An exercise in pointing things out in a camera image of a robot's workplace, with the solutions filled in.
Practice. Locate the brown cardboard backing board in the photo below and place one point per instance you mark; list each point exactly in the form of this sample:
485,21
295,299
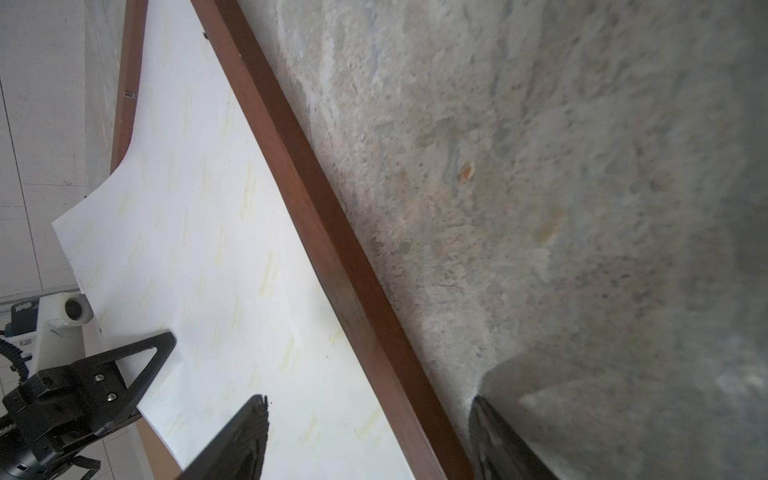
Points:
161,462

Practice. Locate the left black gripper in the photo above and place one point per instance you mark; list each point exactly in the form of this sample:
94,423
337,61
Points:
53,416

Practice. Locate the brown wooden picture frame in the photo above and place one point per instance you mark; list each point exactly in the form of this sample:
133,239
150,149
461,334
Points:
420,425

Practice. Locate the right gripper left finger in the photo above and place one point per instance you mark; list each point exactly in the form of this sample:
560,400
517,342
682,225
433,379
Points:
238,450

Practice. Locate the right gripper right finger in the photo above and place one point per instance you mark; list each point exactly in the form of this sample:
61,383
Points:
500,453

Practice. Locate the blue poster photo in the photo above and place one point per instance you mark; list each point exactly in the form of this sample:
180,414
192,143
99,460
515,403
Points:
190,235

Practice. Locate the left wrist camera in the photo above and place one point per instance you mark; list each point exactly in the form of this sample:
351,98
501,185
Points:
59,339

